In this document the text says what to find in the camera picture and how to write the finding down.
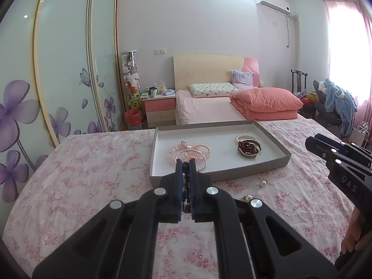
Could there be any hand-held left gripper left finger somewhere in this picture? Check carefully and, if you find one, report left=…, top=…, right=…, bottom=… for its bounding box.
left=32, top=160, right=184, bottom=279

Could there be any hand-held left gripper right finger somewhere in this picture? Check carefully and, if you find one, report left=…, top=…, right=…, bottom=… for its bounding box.
left=189, top=159, right=339, bottom=279

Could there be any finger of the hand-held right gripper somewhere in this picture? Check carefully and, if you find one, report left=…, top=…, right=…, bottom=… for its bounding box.
left=315, top=134, right=372, bottom=169
left=305, top=136, right=350, bottom=175

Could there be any dark bead bracelet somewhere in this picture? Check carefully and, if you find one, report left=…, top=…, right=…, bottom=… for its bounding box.
left=181, top=160, right=193, bottom=213

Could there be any thin silver bangle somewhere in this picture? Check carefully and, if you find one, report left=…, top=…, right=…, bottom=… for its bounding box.
left=175, top=149, right=209, bottom=173

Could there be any pink bead flower bracelet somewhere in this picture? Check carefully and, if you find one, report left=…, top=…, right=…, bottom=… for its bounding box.
left=166, top=141, right=193, bottom=166

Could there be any pink pearl bracelet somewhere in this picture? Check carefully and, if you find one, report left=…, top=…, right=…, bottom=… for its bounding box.
left=189, top=144, right=212, bottom=161

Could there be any grey cardboard tray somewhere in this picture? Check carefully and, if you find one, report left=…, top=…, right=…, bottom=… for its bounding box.
left=149, top=120, right=292, bottom=185

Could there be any wide silver bangle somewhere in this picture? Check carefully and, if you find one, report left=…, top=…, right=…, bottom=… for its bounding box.
left=237, top=141, right=262, bottom=159

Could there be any red garnet bracelet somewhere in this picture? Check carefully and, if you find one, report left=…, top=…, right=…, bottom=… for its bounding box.
left=238, top=140, right=260, bottom=155

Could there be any white pearl bracelet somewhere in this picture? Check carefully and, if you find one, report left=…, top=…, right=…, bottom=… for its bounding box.
left=234, top=133, right=259, bottom=146

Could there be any person's right hand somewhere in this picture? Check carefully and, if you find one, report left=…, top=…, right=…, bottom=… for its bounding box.
left=341, top=208, right=364, bottom=253

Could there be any dark office chair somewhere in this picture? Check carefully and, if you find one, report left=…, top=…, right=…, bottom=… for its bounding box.
left=312, top=80, right=346, bottom=128

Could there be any blue plush garment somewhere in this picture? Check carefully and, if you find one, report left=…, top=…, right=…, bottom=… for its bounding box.
left=318, top=77, right=358, bottom=138

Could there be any black wooden chair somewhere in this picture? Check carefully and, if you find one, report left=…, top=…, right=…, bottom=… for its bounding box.
left=291, top=69, right=308, bottom=94

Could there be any folded orange duvet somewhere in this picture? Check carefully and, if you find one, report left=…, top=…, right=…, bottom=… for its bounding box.
left=229, top=87, right=304, bottom=120

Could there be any pink white nightstand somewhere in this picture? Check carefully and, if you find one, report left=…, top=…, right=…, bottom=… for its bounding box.
left=142, top=94, right=177, bottom=128

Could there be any bed with beige headboard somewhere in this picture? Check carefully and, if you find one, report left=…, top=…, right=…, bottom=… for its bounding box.
left=173, top=54, right=307, bottom=126

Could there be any red trash bin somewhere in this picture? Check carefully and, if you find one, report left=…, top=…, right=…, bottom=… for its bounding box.
left=124, top=110, right=143, bottom=131

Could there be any pink curtain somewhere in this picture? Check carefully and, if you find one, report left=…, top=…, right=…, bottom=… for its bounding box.
left=317, top=0, right=372, bottom=141

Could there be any floral print pillow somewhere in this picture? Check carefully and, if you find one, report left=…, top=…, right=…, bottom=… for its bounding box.
left=188, top=83, right=239, bottom=98

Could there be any purple print pillow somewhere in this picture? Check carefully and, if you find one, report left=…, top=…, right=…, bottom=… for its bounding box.
left=231, top=70, right=254, bottom=89

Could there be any clear tube of plush toys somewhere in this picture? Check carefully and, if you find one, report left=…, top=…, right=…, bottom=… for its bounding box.
left=120, top=50, right=142, bottom=111

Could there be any white air conditioner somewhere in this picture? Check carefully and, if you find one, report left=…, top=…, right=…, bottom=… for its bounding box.
left=255, top=0, right=291, bottom=15

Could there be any flower print sliding wardrobe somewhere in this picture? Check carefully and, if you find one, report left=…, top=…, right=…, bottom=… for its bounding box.
left=0, top=0, right=120, bottom=205

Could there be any metal wire rack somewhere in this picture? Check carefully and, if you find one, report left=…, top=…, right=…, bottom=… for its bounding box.
left=352, top=121, right=370, bottom=143

